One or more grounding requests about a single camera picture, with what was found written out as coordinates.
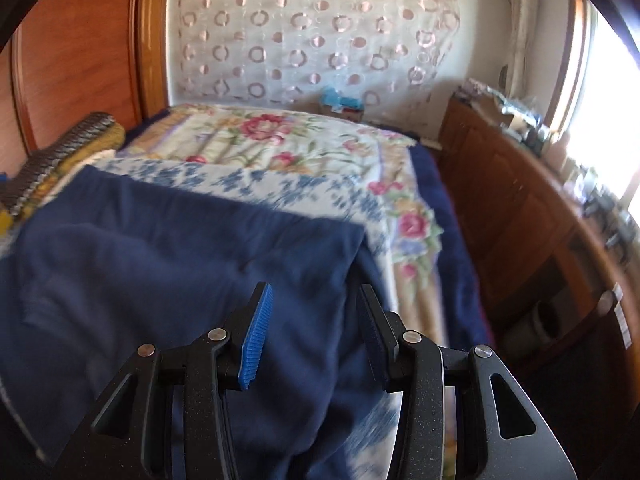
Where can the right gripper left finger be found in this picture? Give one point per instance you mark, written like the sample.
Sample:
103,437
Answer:
247,328

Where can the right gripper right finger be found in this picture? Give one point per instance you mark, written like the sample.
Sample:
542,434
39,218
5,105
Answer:
380,339

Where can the navy blue garment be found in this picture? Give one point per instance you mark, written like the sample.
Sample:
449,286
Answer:
190,299

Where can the blue floral white quilt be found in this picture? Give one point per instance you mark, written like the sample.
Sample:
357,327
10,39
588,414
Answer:
280,185

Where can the pink floral beige blanket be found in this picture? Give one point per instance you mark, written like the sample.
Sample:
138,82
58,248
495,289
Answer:
313,165

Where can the wooden sideboard cabinet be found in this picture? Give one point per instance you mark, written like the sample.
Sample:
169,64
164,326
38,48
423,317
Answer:
516,219

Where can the blue box behind bed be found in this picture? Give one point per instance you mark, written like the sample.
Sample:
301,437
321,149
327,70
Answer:
333,103

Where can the clutter on sideboard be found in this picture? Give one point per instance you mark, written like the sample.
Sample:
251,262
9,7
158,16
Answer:
601,192

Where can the yellow plush toy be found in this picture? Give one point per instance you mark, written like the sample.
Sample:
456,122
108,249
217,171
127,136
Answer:
6,222

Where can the black white patterned folded cloth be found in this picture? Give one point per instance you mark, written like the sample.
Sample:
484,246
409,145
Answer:
45,168

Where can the white circle pattern curtain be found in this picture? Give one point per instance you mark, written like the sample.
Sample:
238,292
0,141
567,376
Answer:
385,54

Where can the wooden wardrobe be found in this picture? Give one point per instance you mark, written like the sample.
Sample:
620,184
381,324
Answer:
63,59

